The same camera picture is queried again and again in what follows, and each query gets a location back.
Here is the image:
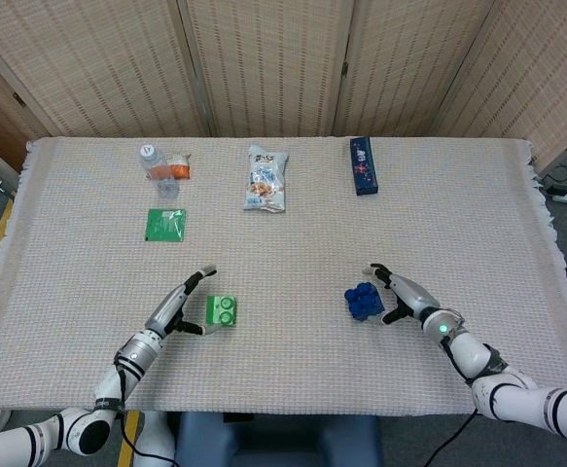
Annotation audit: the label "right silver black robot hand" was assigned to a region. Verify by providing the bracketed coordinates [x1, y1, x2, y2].
[369, 263, 443, 326]

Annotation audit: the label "green flat packet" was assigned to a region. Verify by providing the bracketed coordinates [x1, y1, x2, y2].
[144, 207, 188, 243]

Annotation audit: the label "white robot torso column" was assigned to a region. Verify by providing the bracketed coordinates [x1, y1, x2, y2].
[133, 411, 177, 467]

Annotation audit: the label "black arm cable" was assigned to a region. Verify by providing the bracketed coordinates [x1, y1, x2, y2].
[114, 359, 170, 462]
[426, 408, 481, 467]

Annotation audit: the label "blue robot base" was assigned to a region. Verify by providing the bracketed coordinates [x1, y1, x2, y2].
[173, 412, 384, 467]

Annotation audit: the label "dark blue carton box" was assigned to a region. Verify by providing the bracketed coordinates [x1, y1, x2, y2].
[349, 136, 380, 198]

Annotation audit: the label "white blue snack bag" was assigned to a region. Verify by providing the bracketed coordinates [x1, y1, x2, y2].
[242, 144, 290, 213]

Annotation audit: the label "beige woven tablecloth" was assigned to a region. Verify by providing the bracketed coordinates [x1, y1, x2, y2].
[0, 135, 567, 419]

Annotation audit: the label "blue toy brick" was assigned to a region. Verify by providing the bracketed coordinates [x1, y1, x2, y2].
[344, 281, 386, 323]

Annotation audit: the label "orange snack packet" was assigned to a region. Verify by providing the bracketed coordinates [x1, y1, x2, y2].
[164, 152, 192, 180]

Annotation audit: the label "black floor cable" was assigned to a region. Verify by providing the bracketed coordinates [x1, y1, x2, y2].
[540, 163, 567, 194]

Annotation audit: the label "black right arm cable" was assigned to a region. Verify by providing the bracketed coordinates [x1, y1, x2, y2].
[426, 408, 481, 467]

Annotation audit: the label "clear plastic water bottle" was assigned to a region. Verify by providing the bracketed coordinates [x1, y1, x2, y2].
[138, 143, 179, 199]

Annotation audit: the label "woven folding screen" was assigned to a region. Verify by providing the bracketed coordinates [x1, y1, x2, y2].
[0, 0, 567, 172]

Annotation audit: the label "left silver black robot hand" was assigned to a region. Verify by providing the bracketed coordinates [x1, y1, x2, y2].
[144, 264, 222, 338]

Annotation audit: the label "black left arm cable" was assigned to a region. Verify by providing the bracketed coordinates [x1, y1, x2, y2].
[114, 359, 170, 462]

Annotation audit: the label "green toy brick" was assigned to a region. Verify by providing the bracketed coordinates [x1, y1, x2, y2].
[205, 294, 239, 329]

